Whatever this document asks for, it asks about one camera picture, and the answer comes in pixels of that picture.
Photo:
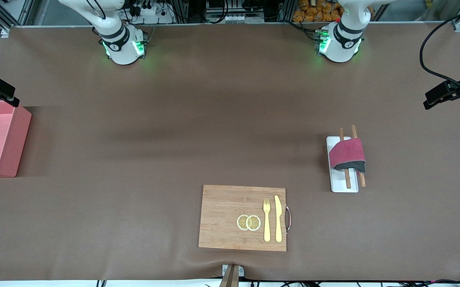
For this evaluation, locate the pink cloth with grey back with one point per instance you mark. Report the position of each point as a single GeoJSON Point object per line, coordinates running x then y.
{"type": "Point", "coordinates": [345, 153]}

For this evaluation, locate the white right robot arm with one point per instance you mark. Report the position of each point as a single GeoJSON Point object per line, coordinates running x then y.
{"type": "Point", "coordinates": [122, 50]}

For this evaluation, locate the white rectangular rack tray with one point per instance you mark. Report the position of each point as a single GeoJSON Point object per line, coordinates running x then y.
{"type": "Point", "coordinates": [337, 181]}

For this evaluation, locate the orange packaged bread pile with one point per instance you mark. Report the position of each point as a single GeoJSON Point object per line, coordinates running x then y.
{"type": "Point", "coordinates": [313, 14]}

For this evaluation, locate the white power strip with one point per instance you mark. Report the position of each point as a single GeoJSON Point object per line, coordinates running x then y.
{"type": "Point", "coordinates": [162, 18]}

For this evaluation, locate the yellow plastic knife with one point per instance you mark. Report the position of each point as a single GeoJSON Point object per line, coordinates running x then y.
{"type": "Point", "coordinates": [278, 223]}

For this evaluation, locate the yellow plastic fork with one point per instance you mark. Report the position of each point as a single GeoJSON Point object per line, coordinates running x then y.
{"type": "Point", "coordinates": [267, 227]}

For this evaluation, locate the white connector block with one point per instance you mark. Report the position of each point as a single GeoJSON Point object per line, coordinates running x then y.
{"type": "Point", "coordinates": [228, 18]}

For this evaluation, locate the lemon slice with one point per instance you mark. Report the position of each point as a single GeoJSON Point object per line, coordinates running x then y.
{"type": "Point", "coordinates": [241, 222]}
{"type": "Point", "coordinates": [254, 223]}

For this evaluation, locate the bamboo cutting board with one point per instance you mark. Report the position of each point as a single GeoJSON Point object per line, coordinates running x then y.
{"type": "Point", "coordinates": [222, 207]}

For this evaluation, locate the metal camera stand bracket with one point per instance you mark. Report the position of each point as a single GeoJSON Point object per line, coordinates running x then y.
{"type": "Point", "coordinates": [232, 275]}

